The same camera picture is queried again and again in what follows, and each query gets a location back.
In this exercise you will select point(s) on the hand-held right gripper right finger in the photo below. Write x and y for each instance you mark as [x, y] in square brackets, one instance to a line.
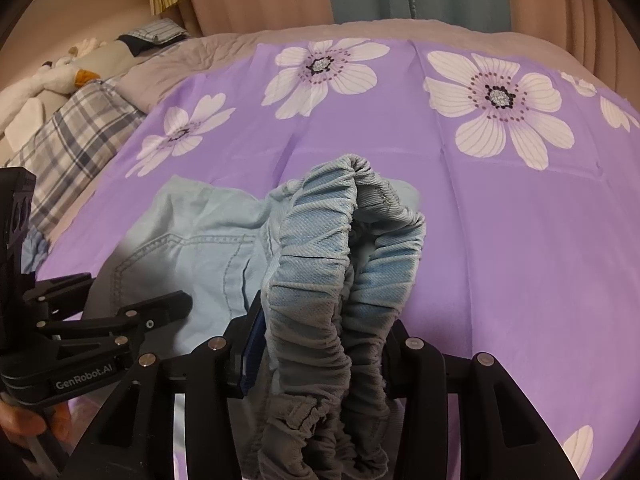
[415, 360]

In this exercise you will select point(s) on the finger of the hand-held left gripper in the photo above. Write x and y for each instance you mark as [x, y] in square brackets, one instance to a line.
[160, 307]
[60, 287]

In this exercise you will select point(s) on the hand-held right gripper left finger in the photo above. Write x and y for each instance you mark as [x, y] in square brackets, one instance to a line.
[252, 342]

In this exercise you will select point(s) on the light blue pants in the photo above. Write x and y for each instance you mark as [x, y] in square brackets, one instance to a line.
[310, 270]

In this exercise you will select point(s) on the person's left hand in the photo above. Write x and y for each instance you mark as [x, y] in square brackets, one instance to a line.
[20, 417]

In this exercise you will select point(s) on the plaid pillow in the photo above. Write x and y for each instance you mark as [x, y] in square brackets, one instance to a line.
[75, 150]

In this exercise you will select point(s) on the purple floral bedsheet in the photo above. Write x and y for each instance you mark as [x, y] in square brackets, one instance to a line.
[490, 240]

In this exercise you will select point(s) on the white goose plush toy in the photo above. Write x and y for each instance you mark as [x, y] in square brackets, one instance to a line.
[60, 72]

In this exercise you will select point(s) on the blue striped pillow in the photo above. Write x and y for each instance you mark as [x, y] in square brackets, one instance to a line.
[155, 34]

